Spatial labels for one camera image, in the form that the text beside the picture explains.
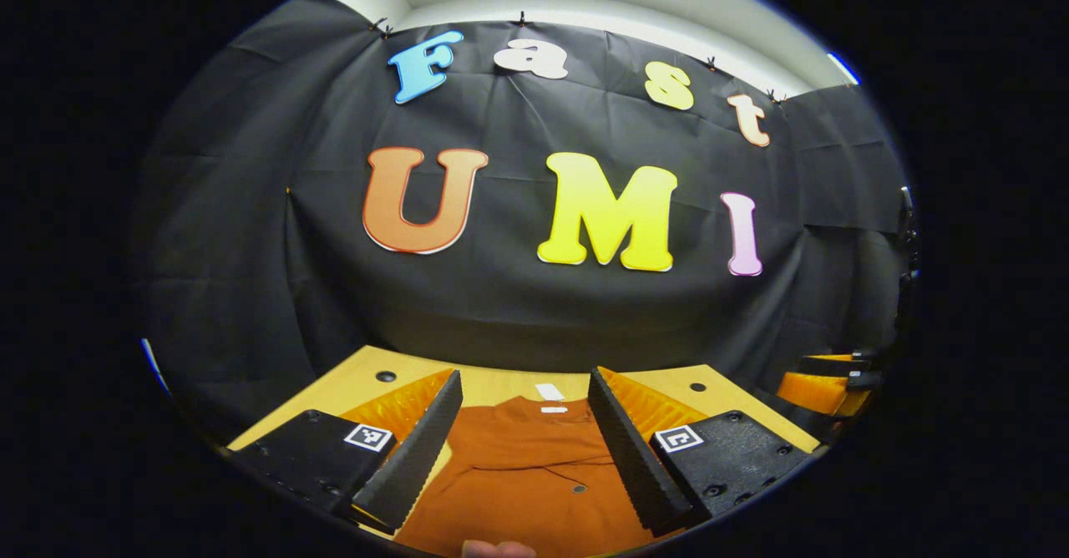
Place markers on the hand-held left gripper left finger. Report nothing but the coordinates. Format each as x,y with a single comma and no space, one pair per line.
413,458

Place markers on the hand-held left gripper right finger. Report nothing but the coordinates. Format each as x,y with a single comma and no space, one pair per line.
630,458

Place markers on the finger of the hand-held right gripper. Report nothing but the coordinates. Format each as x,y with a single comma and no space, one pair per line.
864,381
835,366

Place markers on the orange jacket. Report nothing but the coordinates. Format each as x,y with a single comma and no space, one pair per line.
526,491

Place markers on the white paper garment tag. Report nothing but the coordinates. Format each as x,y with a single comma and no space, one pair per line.
550,392

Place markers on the black backdrop cloth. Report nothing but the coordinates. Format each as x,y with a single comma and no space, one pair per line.
501,307

